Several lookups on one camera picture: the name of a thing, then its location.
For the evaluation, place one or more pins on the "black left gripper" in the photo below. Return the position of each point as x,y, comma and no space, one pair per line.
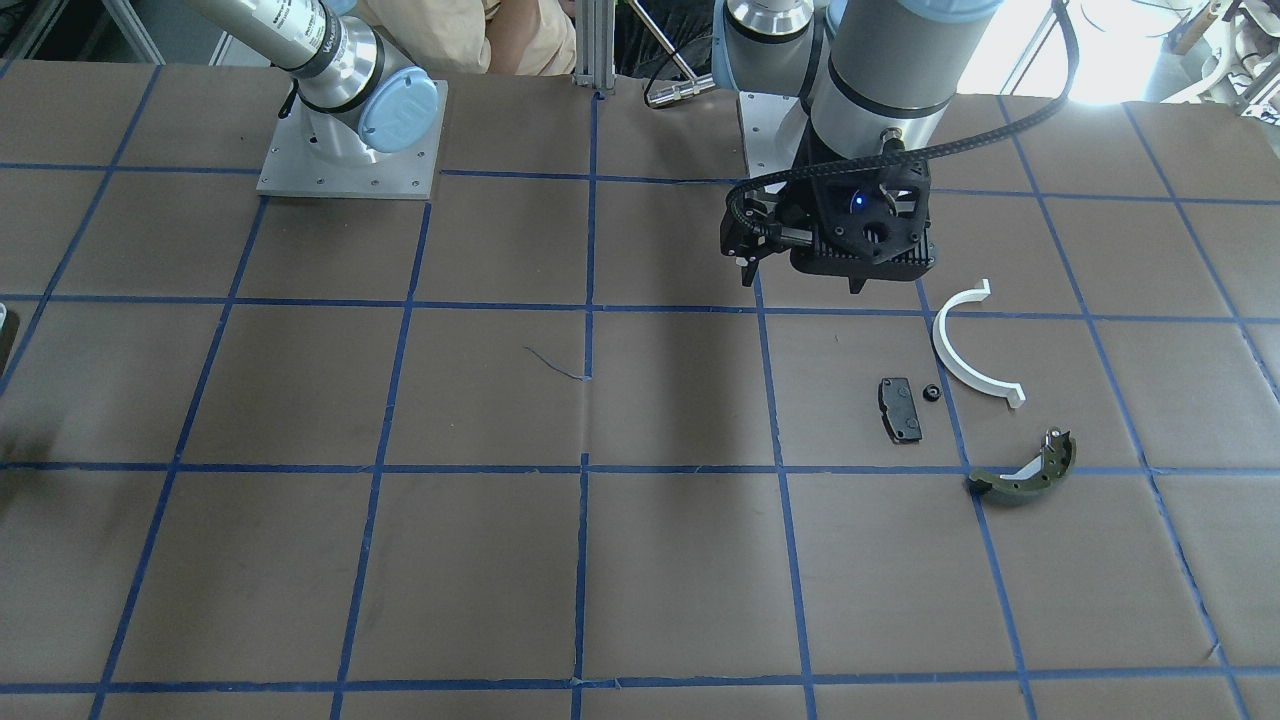
802,205

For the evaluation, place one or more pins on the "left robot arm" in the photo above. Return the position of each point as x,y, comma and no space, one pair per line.
871,80

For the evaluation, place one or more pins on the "black brake pad plate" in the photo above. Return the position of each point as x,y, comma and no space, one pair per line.
898,411

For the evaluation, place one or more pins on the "olive green brake shoe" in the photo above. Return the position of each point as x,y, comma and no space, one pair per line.
1036,479

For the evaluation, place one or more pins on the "person in beige shirt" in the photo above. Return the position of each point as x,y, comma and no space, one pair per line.
510,38

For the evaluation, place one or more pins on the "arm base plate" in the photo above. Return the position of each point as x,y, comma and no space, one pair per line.
772,127
314,156

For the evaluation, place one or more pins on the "white curved plastic bracket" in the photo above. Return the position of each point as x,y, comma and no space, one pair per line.
956,360

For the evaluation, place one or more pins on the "aluminium frame post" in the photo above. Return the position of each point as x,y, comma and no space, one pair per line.
594,28

